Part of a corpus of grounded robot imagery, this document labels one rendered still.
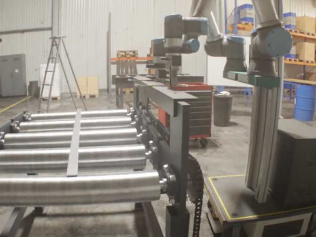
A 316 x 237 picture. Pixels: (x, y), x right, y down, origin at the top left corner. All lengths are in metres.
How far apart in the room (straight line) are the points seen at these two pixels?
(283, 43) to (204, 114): 2.63
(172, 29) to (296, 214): 1.46
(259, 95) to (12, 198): 1.67
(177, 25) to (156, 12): 10.63
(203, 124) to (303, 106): 3.39
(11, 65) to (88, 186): 10.92
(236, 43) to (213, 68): 4.06
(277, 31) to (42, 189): 1.21
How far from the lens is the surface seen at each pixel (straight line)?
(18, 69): 11.50
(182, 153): 0.82
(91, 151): 1.14
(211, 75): 5.93
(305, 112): 6.54
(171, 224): 0.98
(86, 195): 0.86
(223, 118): 5.14
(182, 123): 0.79
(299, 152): 1.75
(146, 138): 1.43
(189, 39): 1.56
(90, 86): 9.35
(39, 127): 1.75
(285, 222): 1.89
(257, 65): 1.46
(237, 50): 1.89
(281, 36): 1.29
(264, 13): 1.32
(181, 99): 0.85
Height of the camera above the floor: 1.29
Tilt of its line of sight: 13 degrees down
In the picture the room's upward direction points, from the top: straight up
